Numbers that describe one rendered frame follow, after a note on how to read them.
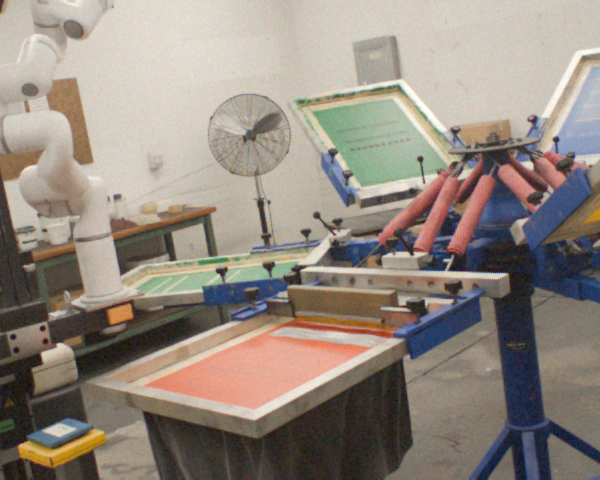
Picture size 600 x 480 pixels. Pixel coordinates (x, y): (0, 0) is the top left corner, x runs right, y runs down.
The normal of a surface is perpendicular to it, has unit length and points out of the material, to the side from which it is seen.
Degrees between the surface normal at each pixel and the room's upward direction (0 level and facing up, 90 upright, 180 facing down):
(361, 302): 90
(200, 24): 90
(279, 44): 90
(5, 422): 90
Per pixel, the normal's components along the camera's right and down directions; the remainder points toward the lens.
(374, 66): -0.68, 0.23
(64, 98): 0.72, 0.00
